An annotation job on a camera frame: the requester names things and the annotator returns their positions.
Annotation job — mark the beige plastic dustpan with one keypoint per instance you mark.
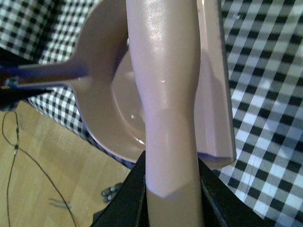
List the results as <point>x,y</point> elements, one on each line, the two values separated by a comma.
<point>98,73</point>

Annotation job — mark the right gripper black right-camera finger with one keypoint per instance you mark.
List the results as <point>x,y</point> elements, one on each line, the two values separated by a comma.
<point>221,207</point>
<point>129,207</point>

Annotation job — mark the black white checkered bedsheet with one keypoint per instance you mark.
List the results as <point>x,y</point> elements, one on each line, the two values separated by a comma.
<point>264,45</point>

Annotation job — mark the beige hand brush black bristles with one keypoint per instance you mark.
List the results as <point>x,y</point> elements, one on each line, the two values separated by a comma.
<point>180,69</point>

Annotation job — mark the right gripper black left-camera finger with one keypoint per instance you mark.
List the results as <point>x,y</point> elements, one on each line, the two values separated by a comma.
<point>10,97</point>

